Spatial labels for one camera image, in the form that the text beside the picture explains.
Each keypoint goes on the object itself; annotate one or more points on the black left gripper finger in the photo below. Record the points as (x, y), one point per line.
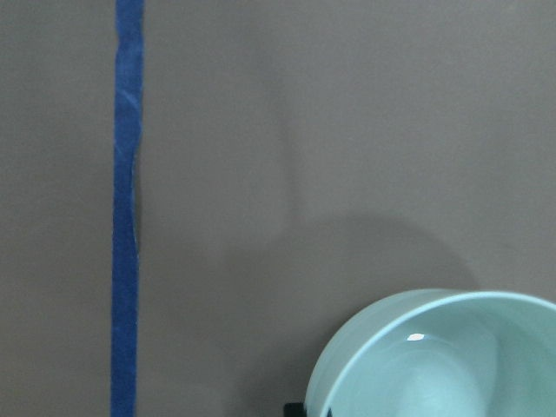
(294, 409)

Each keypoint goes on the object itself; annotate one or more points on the green ceramic bowl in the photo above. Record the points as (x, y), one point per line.
(438, 352)

